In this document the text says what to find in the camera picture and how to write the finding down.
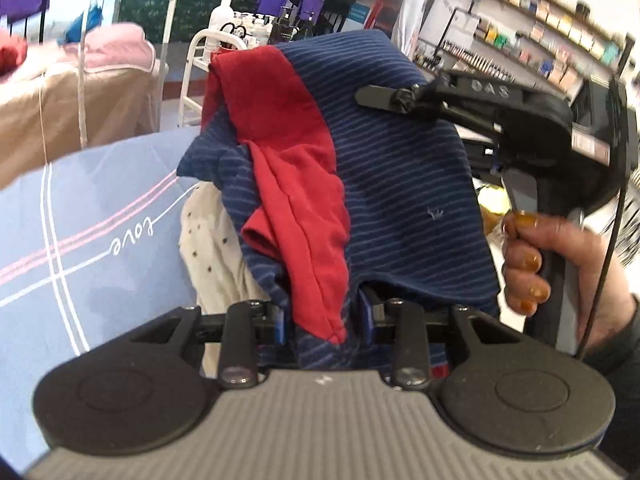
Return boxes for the blue plastic bag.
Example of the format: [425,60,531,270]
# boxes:
[65,5,103,46]

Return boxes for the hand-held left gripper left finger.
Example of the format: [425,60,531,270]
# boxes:
[127,300,287,391]

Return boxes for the white metal cart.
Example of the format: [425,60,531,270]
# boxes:
[177,27,261,128]

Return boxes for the row of cosmetic bottles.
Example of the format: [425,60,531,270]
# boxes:
[235,10,301,46]

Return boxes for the black cable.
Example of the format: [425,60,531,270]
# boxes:
[577,80,628,361]

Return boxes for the wall shelf with small products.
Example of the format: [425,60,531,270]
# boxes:
[415,0,640,91]

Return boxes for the navy striped shirt red sleeves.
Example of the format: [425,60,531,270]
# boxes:
[177,27,501,386]

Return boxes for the white printed banner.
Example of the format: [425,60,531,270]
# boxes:
[370,0,441,56]

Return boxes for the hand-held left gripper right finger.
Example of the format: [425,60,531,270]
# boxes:
[359,285,526,391]

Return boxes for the person's right hand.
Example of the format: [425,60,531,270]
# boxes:
[501,212,638,361]

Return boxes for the blue bed sheet pink stripes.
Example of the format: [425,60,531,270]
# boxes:
[0,125,236,476]

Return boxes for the red cloth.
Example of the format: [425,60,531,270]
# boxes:
[0,30,28,76]

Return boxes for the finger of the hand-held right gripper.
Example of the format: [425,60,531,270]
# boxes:
[355,82,443,121]

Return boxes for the white pump bottle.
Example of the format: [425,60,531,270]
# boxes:
[210,0,236,36]

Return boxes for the pink pillow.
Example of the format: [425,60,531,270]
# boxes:
[62,22,156,73]

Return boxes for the person's right forearm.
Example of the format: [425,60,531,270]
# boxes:
[582,295,640,471]

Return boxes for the cream dotted cloth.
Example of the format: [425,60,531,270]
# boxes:
[180,180,273,381]

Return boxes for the white stand pole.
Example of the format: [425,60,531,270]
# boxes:
[157,0,183,133]
[75,0,91,148]

